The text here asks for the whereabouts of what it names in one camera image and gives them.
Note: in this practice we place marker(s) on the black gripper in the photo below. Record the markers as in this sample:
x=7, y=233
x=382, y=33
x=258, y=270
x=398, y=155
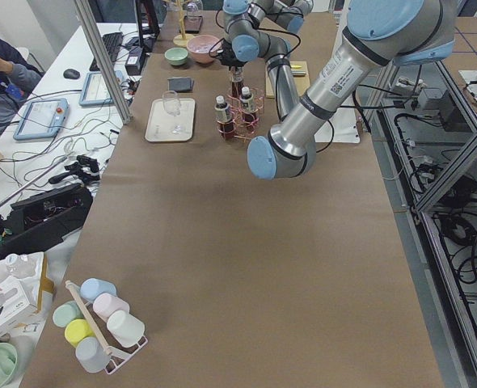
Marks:
x=231, y=57

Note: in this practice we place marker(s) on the tea bottle white cap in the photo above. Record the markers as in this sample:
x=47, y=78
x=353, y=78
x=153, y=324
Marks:
x=224, y=118

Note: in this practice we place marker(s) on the copper wire bottle basket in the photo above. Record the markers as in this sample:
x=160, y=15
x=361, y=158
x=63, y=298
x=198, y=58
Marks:
x=238, y=113

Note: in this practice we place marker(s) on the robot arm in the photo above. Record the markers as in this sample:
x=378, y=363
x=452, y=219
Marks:
x=244, y=40
x=377, y=33

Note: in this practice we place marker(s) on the pink bowl of ice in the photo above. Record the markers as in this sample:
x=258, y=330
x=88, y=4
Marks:
x=203, y=48

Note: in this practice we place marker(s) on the wooden cup tree stand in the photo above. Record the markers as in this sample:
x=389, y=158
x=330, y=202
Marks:
x=174, y=25

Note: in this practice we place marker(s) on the mint green bowl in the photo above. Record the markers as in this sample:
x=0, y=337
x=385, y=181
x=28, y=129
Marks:
x=176, y=56

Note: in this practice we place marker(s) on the folded grey cloth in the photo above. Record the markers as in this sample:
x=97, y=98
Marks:
x=180, y=84

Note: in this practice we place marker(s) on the clear wine glass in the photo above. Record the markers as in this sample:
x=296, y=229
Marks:
x=171, y=103

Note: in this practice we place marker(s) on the bamboo cutting board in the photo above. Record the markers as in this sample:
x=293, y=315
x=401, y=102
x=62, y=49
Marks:
x=302, y=83

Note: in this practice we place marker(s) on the white rabbit serving tray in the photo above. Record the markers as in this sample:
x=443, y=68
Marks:
x=164, y=127

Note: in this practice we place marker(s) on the black keyboard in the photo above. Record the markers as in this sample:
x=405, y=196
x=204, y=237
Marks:
x=112, y=42

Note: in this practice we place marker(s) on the blue teach pendant far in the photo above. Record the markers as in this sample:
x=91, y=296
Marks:
x=94, y=91

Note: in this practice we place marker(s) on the blue teach pendant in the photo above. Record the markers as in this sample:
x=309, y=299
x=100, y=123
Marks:
x=94, y=91
x=42, y=119

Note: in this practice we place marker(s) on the black computer mouse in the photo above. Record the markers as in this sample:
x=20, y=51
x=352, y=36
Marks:
x=71, y=74

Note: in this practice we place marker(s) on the blue teach pendant near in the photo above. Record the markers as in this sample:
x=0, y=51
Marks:
x=42, y=119

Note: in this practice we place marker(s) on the seated person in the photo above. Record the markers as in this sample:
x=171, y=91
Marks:
x=17, y=80

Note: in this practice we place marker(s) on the black open case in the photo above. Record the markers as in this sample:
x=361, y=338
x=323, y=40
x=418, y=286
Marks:
x=41, y=221

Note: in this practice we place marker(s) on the light blue cup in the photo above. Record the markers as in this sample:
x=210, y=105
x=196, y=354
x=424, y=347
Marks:
x=91, y=288

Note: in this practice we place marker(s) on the pink cup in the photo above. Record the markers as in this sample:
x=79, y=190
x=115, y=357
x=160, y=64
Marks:
x=106, y=304

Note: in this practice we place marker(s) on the white cup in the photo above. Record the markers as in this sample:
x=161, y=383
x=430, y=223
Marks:
x=125, y=328

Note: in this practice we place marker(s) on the mint green cup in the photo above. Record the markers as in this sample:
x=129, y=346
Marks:
x=66, y=313

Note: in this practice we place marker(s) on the yellow cup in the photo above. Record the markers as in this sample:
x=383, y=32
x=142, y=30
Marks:
x=76, y=331

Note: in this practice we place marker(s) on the white cup rack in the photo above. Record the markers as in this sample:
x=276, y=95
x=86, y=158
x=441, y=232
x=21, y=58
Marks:
x=118, y=354

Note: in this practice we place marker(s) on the grey cup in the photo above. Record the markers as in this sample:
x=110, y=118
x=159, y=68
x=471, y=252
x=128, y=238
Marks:
x=91, y=355

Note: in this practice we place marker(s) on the white cardboard box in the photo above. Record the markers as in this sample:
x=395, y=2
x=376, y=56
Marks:
x=16, y=305

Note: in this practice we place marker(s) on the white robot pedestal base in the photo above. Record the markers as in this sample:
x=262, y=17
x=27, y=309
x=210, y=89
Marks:
x=344, y=122

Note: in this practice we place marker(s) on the aluminium frame post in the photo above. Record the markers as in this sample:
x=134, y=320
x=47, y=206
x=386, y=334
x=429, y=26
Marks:
x=95, y=42

